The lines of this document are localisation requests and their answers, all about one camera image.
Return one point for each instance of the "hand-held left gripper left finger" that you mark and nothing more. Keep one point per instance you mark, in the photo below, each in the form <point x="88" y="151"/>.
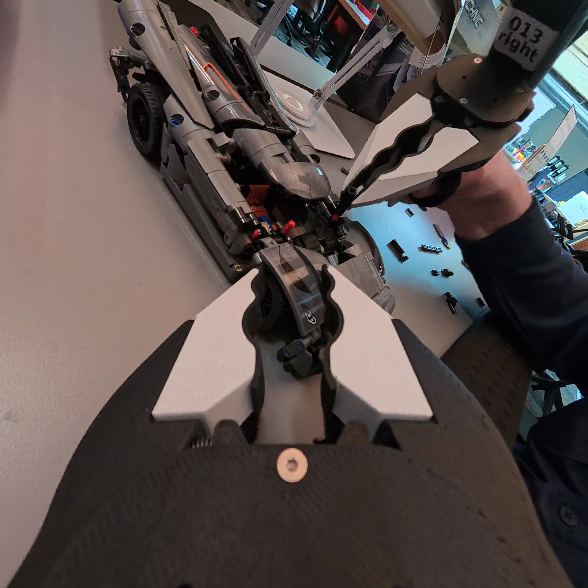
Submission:
<point x="206" y="367"/>

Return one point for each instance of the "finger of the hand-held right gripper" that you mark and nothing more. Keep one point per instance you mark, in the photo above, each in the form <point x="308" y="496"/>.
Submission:
<point x="395" y="124"/>
<point x="427" y="160"/>

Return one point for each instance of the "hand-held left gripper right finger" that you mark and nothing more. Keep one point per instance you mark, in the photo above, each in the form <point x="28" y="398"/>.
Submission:
<point x="381" y="367"/>

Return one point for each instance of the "dark grey lego fender piece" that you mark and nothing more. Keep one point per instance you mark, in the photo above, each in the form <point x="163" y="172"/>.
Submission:
<point x="294" y="275"/>

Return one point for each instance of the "grey lego car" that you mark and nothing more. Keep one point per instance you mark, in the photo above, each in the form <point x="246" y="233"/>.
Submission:
<point x="206" y="151"/>

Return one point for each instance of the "person's right forearm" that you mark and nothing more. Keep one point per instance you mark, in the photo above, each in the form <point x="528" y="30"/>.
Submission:
<point x="528" y="285"/>

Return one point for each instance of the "lego set box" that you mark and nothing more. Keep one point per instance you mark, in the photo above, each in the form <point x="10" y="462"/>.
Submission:
<point x="367" y="87"/>

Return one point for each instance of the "long grey lego plate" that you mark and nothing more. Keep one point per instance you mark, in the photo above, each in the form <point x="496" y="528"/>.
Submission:
<point x="432" y="248"/>

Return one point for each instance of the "scattered black lego pins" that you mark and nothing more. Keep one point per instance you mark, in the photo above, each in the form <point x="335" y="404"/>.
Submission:
<point x="397" y="248"/>

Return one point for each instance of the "white book stand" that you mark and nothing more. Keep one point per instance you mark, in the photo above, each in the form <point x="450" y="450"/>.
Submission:
<point x="330" y="133"/>

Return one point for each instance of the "black perforated chair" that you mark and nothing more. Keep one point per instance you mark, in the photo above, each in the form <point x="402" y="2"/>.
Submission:
<point x="487" y="376"/>

